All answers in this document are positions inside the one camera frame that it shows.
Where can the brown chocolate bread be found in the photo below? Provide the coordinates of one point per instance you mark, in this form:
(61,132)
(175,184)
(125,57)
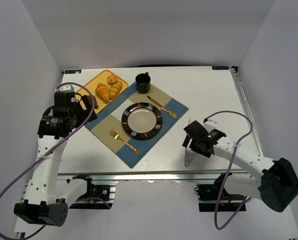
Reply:
(95,103)

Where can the striped croissant bread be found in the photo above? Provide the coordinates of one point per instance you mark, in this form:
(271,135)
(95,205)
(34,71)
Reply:
(102,91)

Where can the blue beige placemat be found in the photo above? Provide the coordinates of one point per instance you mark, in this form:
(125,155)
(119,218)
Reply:
(110,118)

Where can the dark green mug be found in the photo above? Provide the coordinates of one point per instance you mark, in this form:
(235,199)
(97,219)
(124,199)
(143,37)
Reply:
(143,81)

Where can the black rimmed plate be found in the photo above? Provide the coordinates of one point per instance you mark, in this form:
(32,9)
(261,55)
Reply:
(142,120)

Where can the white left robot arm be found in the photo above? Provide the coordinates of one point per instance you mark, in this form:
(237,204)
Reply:
(42,205)

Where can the blue label right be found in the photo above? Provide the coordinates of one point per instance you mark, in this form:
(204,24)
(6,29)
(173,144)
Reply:
(218,68)

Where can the gold knife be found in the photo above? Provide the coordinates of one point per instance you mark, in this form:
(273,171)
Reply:
(173,115)

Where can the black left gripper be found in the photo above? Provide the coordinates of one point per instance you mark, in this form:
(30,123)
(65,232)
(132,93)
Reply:
(86,110)

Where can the blue label left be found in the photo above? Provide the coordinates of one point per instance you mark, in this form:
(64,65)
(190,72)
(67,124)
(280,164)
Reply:
(74,71)

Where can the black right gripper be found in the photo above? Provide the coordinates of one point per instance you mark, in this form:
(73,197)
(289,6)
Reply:
(192,141)

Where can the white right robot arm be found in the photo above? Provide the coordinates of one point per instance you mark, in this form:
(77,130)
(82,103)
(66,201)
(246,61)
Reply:
(272,181)

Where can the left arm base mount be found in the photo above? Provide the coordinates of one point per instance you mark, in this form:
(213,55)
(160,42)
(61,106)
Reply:
(93,191)

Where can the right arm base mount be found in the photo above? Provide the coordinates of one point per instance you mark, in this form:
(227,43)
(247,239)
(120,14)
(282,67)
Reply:
(213,197)

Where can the gold fork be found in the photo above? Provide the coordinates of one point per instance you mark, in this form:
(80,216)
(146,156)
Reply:
(115,135)

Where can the long bread roll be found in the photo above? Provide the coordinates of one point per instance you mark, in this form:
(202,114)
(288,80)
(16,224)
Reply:
(115,90)

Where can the aluminium table frame rail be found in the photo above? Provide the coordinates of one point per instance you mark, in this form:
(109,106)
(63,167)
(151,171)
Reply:
(246,109)

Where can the round bread roll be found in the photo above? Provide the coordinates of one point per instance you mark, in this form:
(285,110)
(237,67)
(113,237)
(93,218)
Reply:
(112,79)

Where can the blue label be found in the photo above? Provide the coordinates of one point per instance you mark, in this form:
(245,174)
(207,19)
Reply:
(218,68)
(74,71)

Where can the yellow tray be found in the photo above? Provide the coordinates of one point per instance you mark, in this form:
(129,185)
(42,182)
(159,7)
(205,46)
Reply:
(102,78)

